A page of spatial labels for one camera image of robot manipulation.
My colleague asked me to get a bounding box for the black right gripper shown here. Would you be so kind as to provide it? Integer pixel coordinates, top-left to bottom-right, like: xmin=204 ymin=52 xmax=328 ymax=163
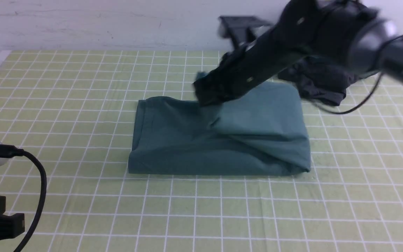
xmin=193 ymin=0 xmax=359 ymax=106

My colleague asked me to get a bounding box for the green long-sleeved shirt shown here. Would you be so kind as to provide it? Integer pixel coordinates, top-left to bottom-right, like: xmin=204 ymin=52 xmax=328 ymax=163
xmin=128 ymin=82 xmax=311 ymax=176

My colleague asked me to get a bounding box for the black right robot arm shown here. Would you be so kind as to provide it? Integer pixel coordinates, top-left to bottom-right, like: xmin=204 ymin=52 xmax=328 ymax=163
xmin=193 ymin=0 xmax=403 ymax=106

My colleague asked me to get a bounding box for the dark grey clothes pile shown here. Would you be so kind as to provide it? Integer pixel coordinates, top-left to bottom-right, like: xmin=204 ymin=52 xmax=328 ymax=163
xmin=277 ymin=56 xmax=378 ymax=107

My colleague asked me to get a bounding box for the green checkered tablecloth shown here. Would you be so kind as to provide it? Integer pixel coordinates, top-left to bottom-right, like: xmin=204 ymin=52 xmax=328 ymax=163
xmin=0 ymin=49 xmax=403 ymax=252

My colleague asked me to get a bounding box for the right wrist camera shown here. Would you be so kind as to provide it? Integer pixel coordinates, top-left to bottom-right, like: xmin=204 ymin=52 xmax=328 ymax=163
xmin=217 ymin=15 xmax=273 ymax=49

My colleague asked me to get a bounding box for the black left camera cable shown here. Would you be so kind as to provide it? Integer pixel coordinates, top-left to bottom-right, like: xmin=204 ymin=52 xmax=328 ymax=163
xmin=0 ymin=144 xmax=47 ymax=252

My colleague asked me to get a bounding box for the black camera cable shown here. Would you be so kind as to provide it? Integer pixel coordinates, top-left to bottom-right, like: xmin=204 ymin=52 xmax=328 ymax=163
xmin=306 ymin=30 xmax=403 ymax=115
xmin=0 ymin=144 xmax=47 ymax=252

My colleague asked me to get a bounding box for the black right camera cable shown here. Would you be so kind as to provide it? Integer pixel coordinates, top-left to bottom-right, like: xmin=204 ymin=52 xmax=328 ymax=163
xmin=306 ymin=30 xmax=403 ymax=115

